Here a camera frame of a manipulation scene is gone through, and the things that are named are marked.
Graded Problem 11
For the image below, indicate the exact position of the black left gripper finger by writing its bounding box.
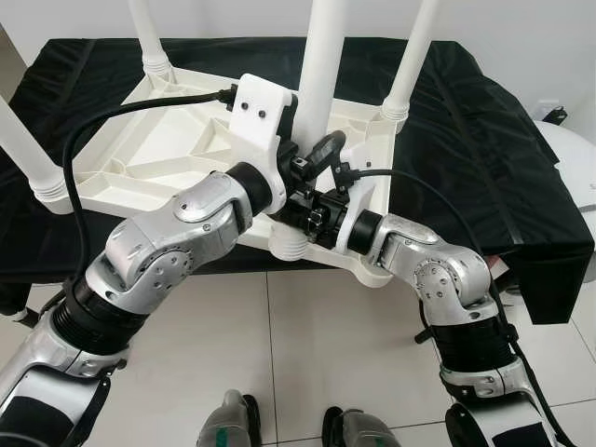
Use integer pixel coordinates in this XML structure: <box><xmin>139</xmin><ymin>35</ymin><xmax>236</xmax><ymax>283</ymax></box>
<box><xmin>311</xmin><ymin>130</ymin><xmax>348</xmax><ymax>174</ymax></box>

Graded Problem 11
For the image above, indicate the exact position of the white plastic table top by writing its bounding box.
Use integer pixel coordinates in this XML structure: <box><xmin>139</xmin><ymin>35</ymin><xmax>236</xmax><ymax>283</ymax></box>
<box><xmin>51</xmin><ymin>65</ymin><xmax>403</xmax><ymax>288</ymax></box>

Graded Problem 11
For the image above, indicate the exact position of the black tablecloth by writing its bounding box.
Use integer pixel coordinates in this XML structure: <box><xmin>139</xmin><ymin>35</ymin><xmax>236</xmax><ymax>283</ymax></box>
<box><xmin>0</xmin><ymin>37</ymin><xmax>596</xmax><ymax>325</ymax></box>

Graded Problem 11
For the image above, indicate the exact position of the pink object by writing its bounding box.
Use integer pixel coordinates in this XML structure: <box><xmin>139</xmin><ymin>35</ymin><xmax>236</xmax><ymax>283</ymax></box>
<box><xmin>489</xmin><ymin>256</ymin><xmax>515</xmax><ymax>286</ymax></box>

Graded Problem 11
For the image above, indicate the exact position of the grey robot right leg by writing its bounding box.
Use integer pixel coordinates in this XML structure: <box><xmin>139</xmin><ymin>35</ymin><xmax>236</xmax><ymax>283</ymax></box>
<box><xmin>321</xmin><ymin>407</ymin><xmax>401</xmax><ymax>447</ymax></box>

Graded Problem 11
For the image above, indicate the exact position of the grey robot leg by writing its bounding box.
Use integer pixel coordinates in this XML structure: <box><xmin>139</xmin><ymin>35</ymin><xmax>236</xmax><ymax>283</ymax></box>
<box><xmin>321</xmin><ymin>407</ymin><xmax>401</xmax><ymax>447</ymax></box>
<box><xmin>197</xmin><ymin>391</ymin><xmax>264</xmax><ymax>447</ymax></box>

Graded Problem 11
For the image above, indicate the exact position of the grey robot left leg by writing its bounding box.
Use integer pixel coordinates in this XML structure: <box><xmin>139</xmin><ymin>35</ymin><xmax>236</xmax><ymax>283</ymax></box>
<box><xmin>197</xmin><ymin>391</ymin><xmax>264</xmax><ymax>447</ymax></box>

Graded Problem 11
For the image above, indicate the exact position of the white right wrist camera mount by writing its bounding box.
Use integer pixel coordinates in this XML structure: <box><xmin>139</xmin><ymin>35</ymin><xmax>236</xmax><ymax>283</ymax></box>
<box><xmin>331</xmin><ymin>138</ymin><xmax>375</xmax><ymax>254</ymax></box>

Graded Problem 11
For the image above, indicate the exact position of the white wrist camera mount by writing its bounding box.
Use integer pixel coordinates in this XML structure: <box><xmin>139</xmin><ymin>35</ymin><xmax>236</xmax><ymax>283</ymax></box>
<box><xmin>331</xmin><ymin>138</ymin><xmax>375</xmax><ymax>254</ymax></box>
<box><xmin>226</xmin><ymin>74</ymin><xmax>299</xmax><ymax>189</ymax></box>

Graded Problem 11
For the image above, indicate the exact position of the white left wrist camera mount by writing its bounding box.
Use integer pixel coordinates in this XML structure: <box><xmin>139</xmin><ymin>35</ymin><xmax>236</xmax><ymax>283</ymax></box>
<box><xmin>226</xmin><ymin>74</ymin><xmax>299</xmax><ymax>189</ymax></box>

